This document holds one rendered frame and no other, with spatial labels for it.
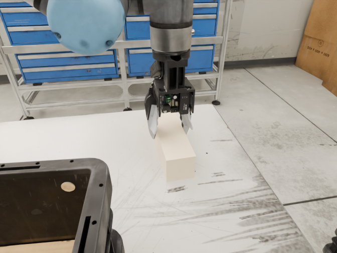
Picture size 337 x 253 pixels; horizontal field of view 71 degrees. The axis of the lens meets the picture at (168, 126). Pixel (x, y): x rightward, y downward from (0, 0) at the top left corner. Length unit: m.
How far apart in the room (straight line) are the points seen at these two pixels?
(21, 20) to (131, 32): 0.74
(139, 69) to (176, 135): 1.50
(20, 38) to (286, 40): 2.84
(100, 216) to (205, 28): 1.90
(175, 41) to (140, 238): 0.33
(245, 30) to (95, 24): 2.90
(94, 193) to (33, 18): 1.84
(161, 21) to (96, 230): 0.33
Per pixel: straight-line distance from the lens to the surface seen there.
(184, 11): 0.42
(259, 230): 0.47
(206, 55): 2.08
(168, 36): 0.42
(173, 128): 0.55
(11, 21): 2.03
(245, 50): 3.21
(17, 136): 0.74
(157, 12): 0.42
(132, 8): 0.42
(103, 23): 0.28
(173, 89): 0.44
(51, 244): 0.30
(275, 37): 3.36
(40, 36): 2.01
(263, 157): 1.74
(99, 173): 0.21
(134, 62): 1.98
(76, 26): 0.28
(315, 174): 1.76
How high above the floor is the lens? 1.07
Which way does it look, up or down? 34 degrees down
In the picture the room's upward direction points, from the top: straight up
